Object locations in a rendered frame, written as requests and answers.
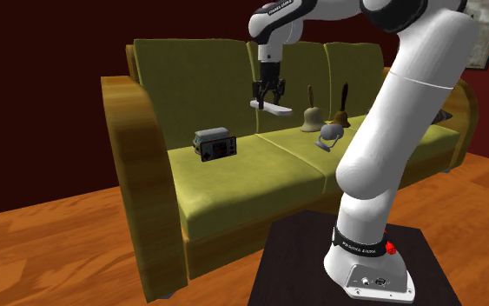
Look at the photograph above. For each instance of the grey headset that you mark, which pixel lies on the grey headset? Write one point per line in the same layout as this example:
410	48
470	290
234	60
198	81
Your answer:
329	135

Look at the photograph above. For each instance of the grey toy van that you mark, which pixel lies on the grey toy van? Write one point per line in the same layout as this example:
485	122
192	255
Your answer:
210	136

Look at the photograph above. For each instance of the striped brown cone object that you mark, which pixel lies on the striped brown cone object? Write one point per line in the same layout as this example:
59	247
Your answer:
441	117

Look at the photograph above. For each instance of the green sofa with wooden frame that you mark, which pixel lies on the green sofa with wooden frame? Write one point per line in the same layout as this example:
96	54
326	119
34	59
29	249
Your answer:
244	178

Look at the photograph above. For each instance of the white remote control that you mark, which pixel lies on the white remote control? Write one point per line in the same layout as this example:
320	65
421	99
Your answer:
271	108

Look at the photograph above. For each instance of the beige hand bell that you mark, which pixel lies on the beige hand bell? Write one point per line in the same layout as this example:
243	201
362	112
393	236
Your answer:
312	118

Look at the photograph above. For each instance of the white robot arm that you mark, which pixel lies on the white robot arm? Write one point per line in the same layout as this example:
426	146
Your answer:
413	110

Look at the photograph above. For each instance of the framed wall picture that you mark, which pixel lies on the framed wall picture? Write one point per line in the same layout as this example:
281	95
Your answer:
483	34

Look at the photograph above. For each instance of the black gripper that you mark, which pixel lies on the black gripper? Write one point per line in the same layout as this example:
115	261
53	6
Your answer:
270	73

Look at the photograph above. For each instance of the dark robot stand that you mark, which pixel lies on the dark robot stand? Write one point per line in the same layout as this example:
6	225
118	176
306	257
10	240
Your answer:
295	262

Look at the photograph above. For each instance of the black handheld game console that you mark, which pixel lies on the black handheld game console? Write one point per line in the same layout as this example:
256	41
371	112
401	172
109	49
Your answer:
218	149

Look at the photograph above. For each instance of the brown hand bell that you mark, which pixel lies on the brown hand bell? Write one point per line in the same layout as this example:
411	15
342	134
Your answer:
342	116

